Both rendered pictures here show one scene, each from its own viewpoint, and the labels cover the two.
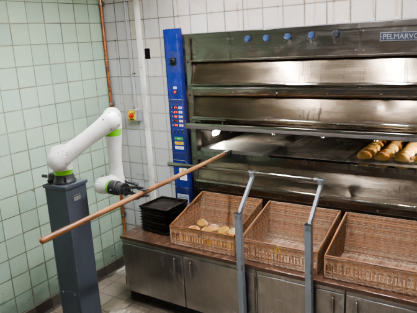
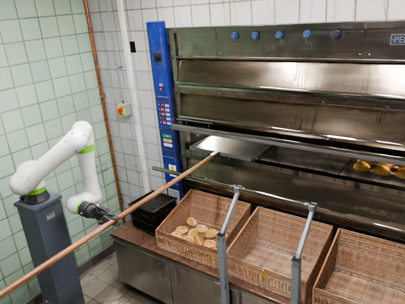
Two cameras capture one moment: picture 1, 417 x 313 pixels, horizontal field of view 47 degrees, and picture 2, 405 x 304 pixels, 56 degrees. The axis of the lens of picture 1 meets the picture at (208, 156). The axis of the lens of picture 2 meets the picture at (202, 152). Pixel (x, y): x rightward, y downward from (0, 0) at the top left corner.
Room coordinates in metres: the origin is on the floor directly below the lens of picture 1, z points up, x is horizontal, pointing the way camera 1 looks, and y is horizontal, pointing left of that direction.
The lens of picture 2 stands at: (0.99, -0.23, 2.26)
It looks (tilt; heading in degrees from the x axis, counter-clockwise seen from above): 21 degrees down; 4
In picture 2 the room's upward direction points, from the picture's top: 5 degrees counter-clockwise
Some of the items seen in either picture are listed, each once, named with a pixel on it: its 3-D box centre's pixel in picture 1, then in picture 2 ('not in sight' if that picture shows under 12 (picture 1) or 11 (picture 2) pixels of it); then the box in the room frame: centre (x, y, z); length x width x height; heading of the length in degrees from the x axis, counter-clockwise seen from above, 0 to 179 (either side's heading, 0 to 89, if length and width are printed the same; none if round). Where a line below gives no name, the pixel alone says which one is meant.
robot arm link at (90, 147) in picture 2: (112, 121); (82, 136); (3.10, 0.61, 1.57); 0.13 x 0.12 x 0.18; 8
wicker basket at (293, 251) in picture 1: (291, 234); (278, 250); (3.10, -0.54, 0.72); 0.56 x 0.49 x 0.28; 56
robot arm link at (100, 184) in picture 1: (105, 185); (78, 204); (3.00, 0.68, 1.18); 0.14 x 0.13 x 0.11; 56
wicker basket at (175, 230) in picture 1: (216, 221); (204, 225); (3.43, -0.04, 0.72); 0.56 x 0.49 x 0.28; 58
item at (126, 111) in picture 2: (134, 115); (123, 109); (4.13, 0.61, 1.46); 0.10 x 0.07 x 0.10; 56
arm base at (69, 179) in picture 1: (58, 176); (31, 193); (3.08, 1.00, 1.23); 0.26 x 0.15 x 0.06; 61
